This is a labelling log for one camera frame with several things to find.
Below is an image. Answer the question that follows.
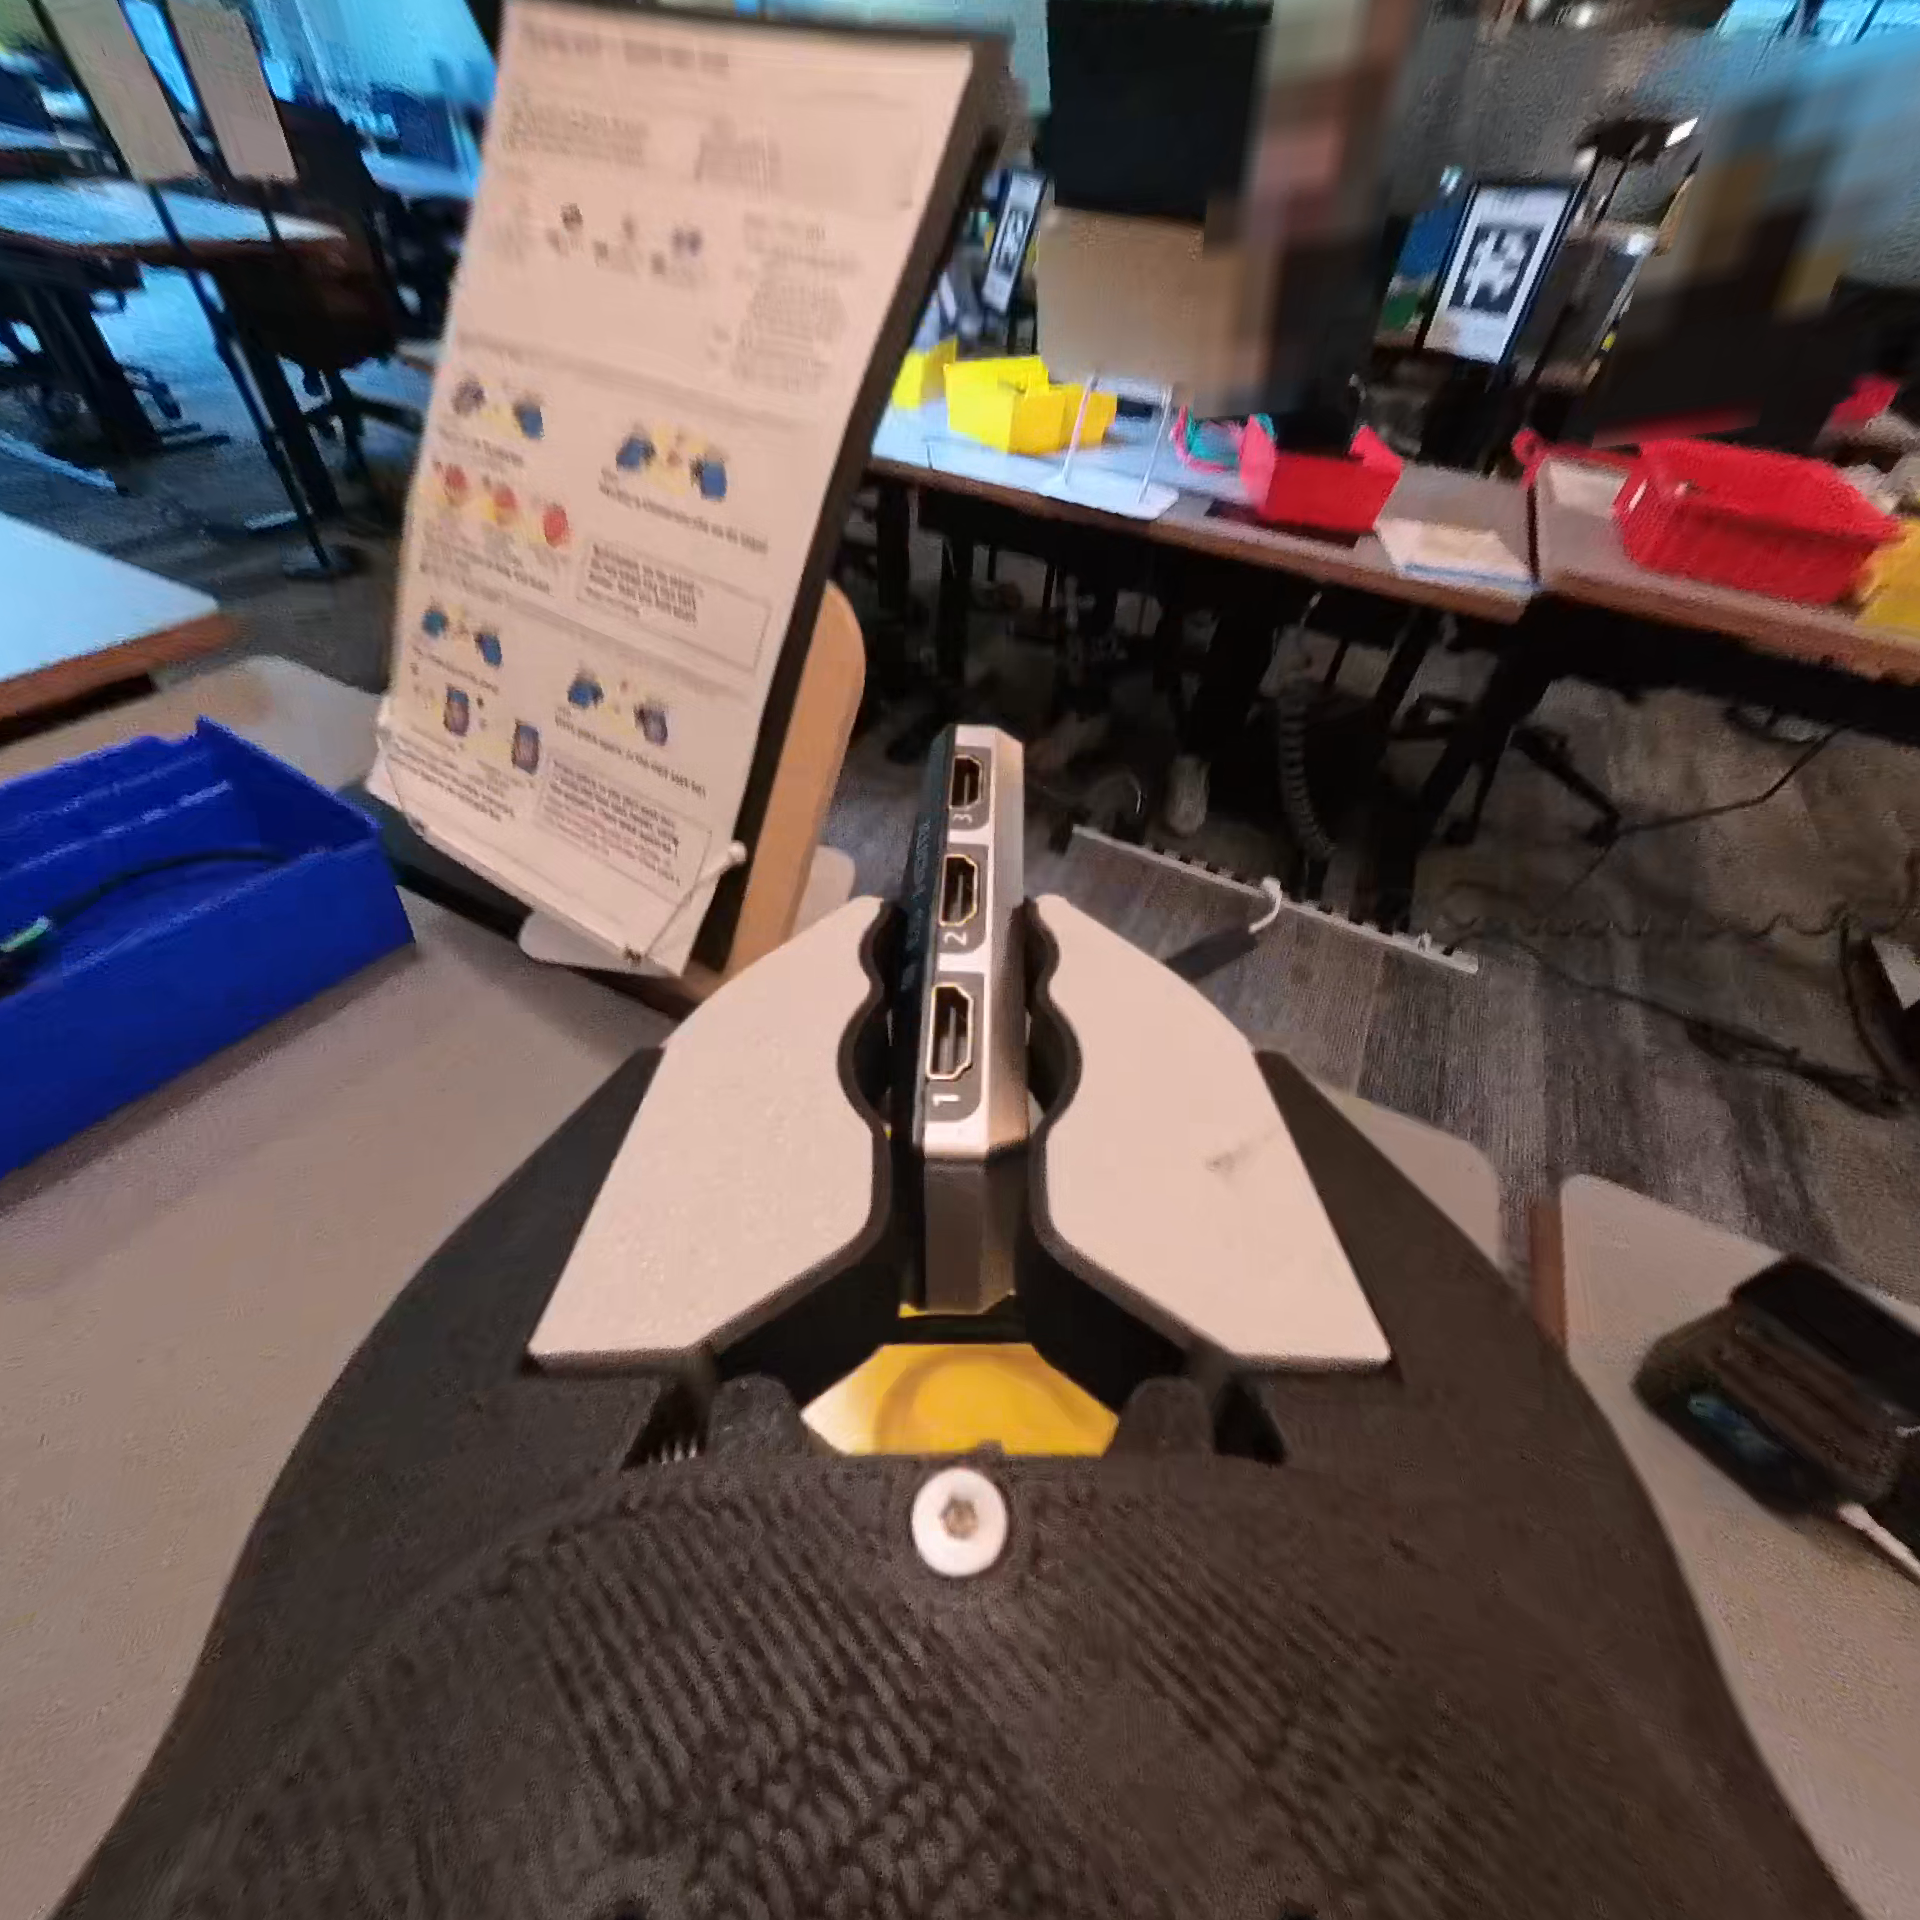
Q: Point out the red mesh basket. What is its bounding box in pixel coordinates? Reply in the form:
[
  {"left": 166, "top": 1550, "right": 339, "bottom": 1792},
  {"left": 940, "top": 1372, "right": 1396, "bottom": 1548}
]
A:
[{"left": 1612, "top": 439, "right": 1902, "bottom": 608}]

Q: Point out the black device case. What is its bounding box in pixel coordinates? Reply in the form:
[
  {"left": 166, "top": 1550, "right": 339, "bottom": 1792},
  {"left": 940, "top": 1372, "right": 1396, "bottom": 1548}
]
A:
[{"left": 1632, "top": 1256, "right": 1920, "bottom": 1519}]

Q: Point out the black white marker board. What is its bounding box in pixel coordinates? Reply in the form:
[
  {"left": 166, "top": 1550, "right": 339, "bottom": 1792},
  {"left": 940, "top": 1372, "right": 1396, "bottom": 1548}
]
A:
[{"left": 1423, "top": 175, "right": 1585, "bottom": 365}]

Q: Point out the red plastic bin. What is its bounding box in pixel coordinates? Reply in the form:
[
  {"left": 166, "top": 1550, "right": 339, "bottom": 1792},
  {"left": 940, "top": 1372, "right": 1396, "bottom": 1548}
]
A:
[{"left": 1236, "top": 420, "right": 1408, "bottom": 536}]

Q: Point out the black cable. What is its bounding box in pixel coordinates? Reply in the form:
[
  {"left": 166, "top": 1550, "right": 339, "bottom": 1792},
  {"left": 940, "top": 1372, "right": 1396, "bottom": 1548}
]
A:
[{"left": 0, "top": 843, "right": 296, "bottom": 986}]

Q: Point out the grey table wooden edge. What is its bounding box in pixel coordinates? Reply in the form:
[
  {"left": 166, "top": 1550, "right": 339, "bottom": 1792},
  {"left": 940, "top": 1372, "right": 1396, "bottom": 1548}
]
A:
[
  {"left": 1529, "top": 1175, "right": 1920, "bottom": 1920},
  {"left": 0, "top": 514, "right": 234, "bottom": 725}
]

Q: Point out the white cable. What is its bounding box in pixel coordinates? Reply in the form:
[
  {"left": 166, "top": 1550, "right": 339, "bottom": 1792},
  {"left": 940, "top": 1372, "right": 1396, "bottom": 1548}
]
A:
[{"left": 1834, "top": 1496, "right": 1920, "bottom": 1583}]

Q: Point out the long wooden edge table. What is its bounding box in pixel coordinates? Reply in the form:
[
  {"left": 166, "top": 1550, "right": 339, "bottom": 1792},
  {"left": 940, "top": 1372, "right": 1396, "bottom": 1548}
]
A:
[{"left": 867, "top": 411, "right": 1920, "bottom": 683}]

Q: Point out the grey desk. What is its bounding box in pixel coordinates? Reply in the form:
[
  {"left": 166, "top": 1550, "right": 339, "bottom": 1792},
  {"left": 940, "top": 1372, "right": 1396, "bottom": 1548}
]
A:
[{"left": 0, "top": 656, "right": 1504, "bottom": 1920}]

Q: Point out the white paper pad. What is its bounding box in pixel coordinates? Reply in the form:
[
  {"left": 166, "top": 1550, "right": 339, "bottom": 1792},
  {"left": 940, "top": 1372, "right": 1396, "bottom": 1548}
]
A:
[{"left": 1376, "top": 514, "right": 1537, "bottom": 590}]

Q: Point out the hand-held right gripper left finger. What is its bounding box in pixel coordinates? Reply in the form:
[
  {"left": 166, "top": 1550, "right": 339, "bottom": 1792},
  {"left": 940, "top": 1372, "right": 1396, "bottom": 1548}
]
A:
[{"left": 527, "top": 895, "right": 922, "bottom": 1379}]

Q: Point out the silver video port switch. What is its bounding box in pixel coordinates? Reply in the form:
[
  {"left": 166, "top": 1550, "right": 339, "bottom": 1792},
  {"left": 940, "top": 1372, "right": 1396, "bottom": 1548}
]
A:
[{"left": 896, "top": 725, "right": 1041, "bottom": 1326}]

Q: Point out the yellow plastic bin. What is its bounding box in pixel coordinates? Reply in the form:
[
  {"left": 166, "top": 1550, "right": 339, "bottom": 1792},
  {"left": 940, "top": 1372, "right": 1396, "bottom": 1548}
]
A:
[{"left": 803, "top": 1302, "right": 1124, "bottom": 1460}]

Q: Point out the printed instruction sheet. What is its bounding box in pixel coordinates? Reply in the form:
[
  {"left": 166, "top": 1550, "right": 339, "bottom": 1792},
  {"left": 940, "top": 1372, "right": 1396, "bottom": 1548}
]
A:
[{"left": 368, "top": 0, "right": 986, "bottom": 976}]

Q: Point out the wooden document stand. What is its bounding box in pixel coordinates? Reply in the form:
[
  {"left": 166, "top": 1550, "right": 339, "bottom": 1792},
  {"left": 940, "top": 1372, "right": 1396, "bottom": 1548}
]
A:
[{"left": 518, "top": 29, "right": 1038, "bottom": 1008}]

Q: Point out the blue plastic bin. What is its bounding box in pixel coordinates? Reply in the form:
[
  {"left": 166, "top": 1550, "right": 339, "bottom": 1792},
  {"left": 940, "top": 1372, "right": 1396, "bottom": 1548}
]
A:
[{"left": 0, "top": 717, "right": 417, "bottom": 1179}]

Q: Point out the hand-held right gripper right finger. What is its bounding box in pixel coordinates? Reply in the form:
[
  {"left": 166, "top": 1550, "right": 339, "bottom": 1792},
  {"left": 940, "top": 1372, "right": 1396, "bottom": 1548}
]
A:
[{"left": 1025, "top": 891, "right": 1396, "bottom": 1374}]

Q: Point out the yellow storage bin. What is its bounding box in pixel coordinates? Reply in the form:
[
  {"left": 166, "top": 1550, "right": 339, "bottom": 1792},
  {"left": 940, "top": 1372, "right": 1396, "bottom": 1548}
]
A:
[{"left": 942, "top": 351, "right": 1123, "bottom": 456}]

